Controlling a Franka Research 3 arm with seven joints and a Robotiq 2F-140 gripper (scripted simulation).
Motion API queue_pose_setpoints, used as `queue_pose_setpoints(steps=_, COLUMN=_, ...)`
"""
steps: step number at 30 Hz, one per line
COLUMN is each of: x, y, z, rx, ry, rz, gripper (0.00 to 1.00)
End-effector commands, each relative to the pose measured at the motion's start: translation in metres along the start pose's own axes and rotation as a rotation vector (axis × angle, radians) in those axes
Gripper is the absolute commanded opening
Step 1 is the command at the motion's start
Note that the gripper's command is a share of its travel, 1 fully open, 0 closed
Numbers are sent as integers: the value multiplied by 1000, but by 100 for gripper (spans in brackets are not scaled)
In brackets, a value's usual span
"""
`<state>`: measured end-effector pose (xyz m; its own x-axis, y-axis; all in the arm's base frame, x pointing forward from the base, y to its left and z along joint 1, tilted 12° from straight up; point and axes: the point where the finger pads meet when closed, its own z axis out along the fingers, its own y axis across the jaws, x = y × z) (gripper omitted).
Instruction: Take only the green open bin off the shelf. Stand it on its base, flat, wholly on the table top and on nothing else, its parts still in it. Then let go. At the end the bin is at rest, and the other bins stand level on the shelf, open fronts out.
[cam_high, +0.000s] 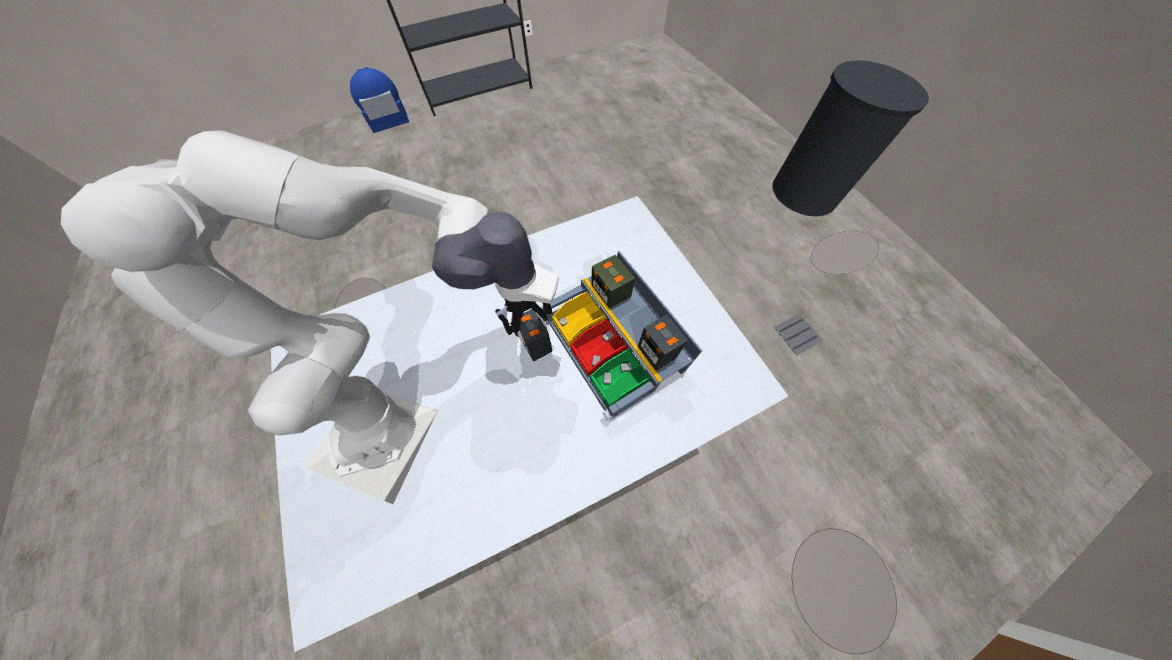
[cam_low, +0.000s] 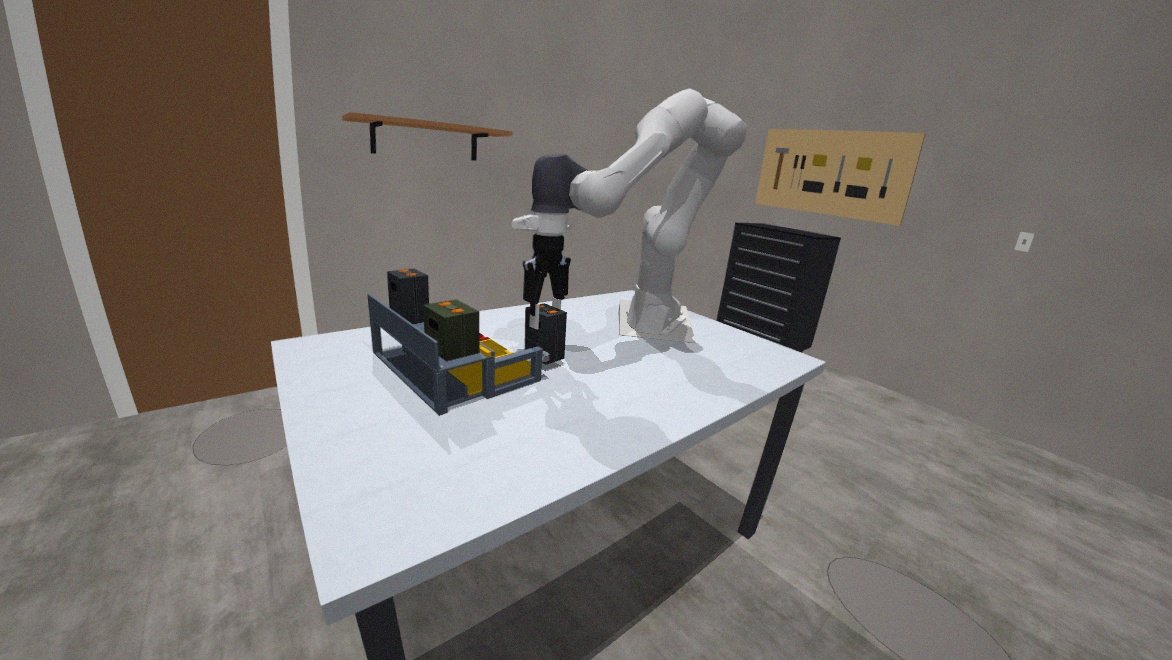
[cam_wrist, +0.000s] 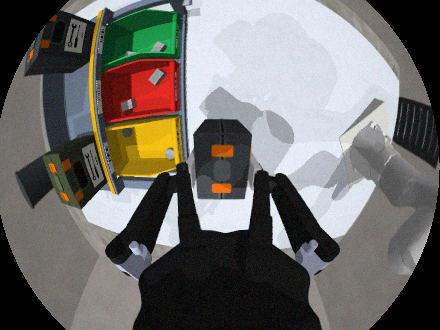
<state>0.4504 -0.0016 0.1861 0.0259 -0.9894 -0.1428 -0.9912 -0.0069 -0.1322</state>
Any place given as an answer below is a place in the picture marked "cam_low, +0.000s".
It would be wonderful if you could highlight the yellow open bin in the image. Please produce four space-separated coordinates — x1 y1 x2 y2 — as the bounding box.
448 339 531 396

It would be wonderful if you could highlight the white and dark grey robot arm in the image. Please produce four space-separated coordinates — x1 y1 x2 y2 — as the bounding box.
512 89 747 335

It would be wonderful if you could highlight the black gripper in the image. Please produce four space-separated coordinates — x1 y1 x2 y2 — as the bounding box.
523 234 571 329

